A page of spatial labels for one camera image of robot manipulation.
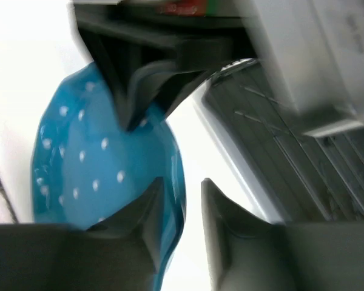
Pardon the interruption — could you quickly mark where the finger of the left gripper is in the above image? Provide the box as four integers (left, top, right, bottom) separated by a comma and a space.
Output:
74, 5, 255, 132

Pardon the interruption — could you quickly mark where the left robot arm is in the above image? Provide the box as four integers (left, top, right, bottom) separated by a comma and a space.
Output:
72, 1, 364, 137

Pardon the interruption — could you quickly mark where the blue dotted plate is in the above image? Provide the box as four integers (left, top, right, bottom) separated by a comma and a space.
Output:
31, 63, 186, 290

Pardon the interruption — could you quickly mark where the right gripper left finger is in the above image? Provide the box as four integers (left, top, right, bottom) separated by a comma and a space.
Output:
0, 178, 164, 290

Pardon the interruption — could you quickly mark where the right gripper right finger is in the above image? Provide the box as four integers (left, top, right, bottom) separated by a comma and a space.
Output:
201, 179, 364, 290

